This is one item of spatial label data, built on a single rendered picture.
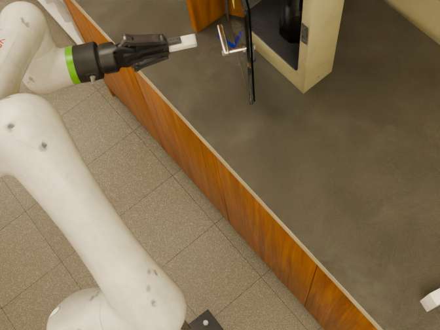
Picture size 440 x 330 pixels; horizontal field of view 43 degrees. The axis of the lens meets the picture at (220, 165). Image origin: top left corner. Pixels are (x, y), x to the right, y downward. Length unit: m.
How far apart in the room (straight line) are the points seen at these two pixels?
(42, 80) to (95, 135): 1.35
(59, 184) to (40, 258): 1.66
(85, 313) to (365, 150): 0.84
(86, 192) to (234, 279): 1.49
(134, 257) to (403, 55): 1.04
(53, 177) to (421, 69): 1.12
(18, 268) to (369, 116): 1.67
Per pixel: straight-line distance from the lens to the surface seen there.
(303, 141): 1.55
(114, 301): 1.05
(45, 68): 1.40
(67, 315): 1.16
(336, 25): 1.48
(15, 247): 2.66
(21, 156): 0.93
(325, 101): 1.62
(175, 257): 2.44
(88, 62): 1.39
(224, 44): 1.39
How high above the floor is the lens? 2.33
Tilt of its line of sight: 66 degrees down
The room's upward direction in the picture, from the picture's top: 11 degrees counter-clockwise
